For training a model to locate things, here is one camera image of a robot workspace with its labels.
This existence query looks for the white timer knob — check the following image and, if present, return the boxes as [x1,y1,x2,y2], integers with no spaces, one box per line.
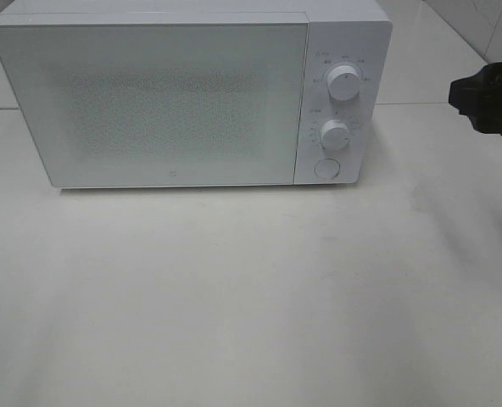
[320,120,351,151]

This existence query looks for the upper white control knob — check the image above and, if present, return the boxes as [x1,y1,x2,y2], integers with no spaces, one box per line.
[325,62,362,102]

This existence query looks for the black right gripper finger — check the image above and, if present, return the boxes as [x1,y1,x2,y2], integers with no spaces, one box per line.
[449,62,502,136]

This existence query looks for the white microwave door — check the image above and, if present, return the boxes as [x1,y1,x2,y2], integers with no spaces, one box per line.
[0,24,307,188]

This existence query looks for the round white door button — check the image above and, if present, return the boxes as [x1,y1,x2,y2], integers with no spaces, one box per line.
[314,159,341,180]

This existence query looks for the white microwave oven body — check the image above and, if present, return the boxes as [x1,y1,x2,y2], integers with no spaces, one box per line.
[0,1,393,187]

